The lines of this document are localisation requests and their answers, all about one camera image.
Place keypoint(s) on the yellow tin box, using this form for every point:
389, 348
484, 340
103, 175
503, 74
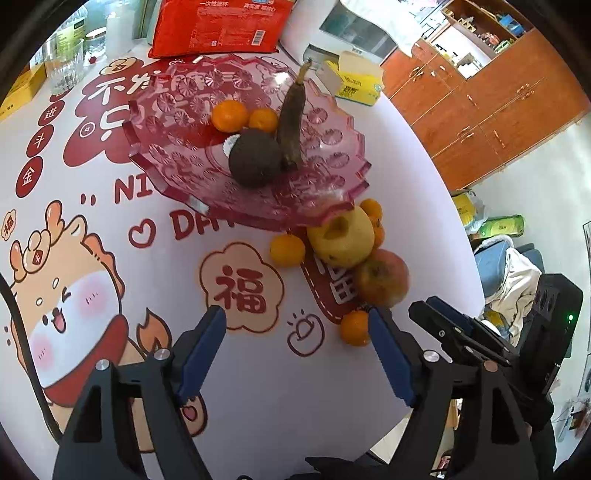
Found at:
23, 90

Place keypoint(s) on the drinking glass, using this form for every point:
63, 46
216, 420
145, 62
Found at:
64, 64

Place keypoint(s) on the small mandarin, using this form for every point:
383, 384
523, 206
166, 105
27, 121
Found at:
373, 209
287, 251

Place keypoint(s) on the red yellow apple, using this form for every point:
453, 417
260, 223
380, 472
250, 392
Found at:
383, 279

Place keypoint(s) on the white countertop appliance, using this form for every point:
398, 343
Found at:
373, 29

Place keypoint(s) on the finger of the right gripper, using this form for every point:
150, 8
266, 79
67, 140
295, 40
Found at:
461, 348
477, 330

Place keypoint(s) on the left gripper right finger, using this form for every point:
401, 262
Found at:
395, 364

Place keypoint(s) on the yellow speckled pear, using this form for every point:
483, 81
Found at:
344, 241

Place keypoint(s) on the printed white tablecloth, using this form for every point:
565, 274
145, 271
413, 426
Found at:
269, 403

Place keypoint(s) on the small glass jar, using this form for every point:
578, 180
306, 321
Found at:
94, 45

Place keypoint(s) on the pink glass fruit bowl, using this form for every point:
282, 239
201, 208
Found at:
173, 141

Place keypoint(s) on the white squeeze bottle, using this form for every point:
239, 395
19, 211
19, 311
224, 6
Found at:
119, 29

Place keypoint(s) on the dark avocado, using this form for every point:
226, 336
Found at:
255, 159

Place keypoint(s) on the yellow tissue box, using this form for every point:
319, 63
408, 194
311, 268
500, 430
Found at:
352, 77

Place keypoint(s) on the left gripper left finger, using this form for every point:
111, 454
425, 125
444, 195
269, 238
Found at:
196, 350

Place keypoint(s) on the overripe brown banana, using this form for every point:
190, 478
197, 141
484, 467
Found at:
288, 132

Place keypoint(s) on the wooden cabinet wall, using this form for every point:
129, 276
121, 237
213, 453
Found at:
483, 91

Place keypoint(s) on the mandarin orange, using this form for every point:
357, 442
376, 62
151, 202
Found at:
229, 116
264, 119

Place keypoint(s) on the red paper cup package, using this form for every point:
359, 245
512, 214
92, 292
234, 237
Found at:
186, 27

